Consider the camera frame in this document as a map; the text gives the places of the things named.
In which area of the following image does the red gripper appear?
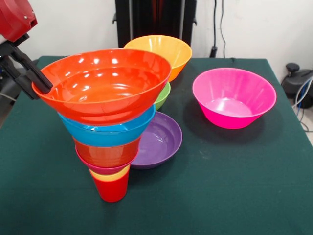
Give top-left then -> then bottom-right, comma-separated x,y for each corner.
0,0 -> 53,100

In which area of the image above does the large red-orange bowl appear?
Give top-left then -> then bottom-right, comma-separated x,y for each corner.
32,48 -> 172,126

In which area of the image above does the blue bowl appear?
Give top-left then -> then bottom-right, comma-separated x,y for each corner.
57,104 -> 157,147

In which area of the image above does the small orange bowl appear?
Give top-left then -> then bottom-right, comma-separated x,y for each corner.
73,136 -> 142,168

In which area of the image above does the small crimson bowl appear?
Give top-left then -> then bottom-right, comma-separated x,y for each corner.
75,147 -> 136,176

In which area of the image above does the stack of yellow cups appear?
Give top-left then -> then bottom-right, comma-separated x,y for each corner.
89,164 -> 132,183

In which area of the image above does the red cup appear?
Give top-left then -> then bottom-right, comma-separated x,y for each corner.
91,171 -> 131,203

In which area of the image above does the purple bowl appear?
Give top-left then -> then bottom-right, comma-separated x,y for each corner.
130,111 -> 182,170

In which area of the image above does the black chair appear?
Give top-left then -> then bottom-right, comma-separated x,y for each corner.
0,37 -> 40,106

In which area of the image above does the green bowl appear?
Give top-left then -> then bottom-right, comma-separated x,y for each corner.
154,81 -> 171,111

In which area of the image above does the large light orange bowl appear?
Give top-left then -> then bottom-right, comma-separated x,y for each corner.
124,35 -> 192,82

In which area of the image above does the dark green table cloth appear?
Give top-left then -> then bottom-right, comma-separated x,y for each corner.
0,55 -> 313,235

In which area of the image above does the large magenta bowl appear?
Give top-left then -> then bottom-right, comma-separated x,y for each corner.
192,68 -> 277,130

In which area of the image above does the black wall cable with plug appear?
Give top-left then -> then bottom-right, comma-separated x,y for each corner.
209,0 -> 219,58

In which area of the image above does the black device with cables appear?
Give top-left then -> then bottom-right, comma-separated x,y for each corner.
281,63 -> 313,109

